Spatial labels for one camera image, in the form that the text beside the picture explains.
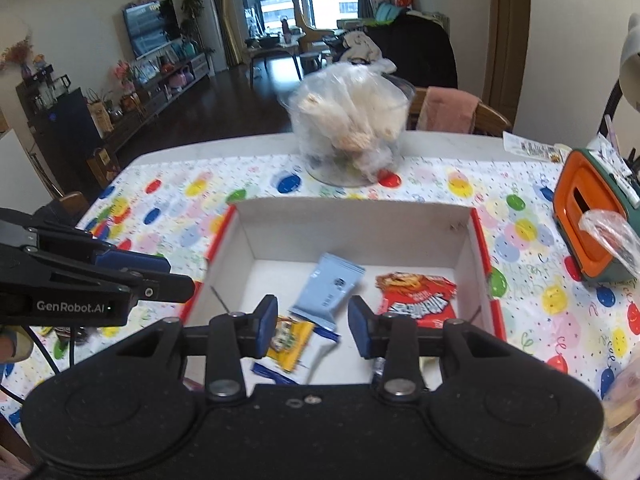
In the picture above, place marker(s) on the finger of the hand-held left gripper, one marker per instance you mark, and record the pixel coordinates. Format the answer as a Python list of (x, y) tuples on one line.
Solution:
[(135, 261), (165, 289)]

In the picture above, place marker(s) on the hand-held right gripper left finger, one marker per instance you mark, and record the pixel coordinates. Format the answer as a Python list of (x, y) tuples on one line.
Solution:
[(267, 327)]

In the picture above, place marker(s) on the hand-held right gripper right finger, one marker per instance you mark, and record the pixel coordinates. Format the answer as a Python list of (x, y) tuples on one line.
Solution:
[(357, 332)]

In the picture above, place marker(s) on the yellow snack packet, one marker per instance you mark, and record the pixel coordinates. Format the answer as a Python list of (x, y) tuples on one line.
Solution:
[(290, 342)]

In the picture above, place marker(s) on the white blue-trimmed cracker packet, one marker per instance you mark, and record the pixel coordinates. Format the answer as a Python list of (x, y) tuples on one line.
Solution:
[(317, 352)]

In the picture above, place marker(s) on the light blue snack packet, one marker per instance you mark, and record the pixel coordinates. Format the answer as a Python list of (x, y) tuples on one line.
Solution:
[(325, 285)]

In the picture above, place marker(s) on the red snack packet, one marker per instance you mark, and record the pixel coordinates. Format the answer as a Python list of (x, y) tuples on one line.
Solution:
[(415, 300)]

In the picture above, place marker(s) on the red cardboard box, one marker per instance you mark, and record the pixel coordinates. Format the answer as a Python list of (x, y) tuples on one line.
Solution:
[(350, 235)]

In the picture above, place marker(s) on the clear bag of rice snacks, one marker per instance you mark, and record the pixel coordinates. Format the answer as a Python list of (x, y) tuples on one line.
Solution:
[(345, 110)]

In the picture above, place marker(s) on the balloon print tablecloth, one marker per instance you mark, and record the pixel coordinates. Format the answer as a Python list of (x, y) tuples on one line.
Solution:
[(175, 195)]

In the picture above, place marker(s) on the wooden chair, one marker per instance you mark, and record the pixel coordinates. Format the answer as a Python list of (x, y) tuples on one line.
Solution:
[(492, 120), (77, 202)]

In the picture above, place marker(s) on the brown cardboard box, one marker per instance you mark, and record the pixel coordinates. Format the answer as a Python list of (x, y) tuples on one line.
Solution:
[(102, 167)]

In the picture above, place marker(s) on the dark tall cabinet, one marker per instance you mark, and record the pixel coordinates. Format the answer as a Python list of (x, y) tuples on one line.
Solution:
[(60, 130)]

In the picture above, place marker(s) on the brown paper bag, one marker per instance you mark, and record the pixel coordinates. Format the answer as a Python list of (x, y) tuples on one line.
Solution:
[(100, 112)]

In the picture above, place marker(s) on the long television cabinet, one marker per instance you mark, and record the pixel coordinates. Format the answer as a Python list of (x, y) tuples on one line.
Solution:
[(160, 90)]

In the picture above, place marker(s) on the flat screen television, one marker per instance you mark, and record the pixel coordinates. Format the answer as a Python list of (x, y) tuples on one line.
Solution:
[(150, 27)]

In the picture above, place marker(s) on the dried flower bouquet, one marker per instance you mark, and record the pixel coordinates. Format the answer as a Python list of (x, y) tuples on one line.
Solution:
[(17, 55)]

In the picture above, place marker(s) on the pink cloth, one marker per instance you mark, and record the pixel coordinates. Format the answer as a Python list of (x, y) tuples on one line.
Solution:
[(447, 107)]

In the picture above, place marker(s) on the white tower air conditioner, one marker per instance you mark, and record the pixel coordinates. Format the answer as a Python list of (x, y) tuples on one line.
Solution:
[(207, 20)]

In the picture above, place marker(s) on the green house plant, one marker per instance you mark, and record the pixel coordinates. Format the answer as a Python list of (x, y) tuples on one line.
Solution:
[(192, 15)]

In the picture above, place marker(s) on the printed paper packet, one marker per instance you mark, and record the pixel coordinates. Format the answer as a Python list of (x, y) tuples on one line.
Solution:
[(530, 146)]

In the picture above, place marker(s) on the wooden coffee table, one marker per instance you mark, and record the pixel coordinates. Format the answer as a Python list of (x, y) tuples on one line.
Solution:
[(275, 47)]

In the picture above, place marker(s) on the orange green tissue box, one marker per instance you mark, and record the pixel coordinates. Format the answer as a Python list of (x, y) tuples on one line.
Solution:
[(580, 200)]

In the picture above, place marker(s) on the clear plastic bag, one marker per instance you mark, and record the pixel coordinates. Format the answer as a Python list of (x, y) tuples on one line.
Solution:
[(610, 235)]

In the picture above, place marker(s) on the plastic bag with contents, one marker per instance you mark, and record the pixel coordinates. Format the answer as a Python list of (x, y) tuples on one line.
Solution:
[(622, 410)]

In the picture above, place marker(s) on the beige cloth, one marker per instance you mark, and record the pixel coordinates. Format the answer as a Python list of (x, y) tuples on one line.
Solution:
[(360, 45)]

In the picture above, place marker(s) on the black coat pile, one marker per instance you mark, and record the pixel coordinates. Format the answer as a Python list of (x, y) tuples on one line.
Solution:
[(415, 50)]

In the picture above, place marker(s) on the wooden door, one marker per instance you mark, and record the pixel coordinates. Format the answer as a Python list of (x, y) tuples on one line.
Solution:
[(505, 35)]

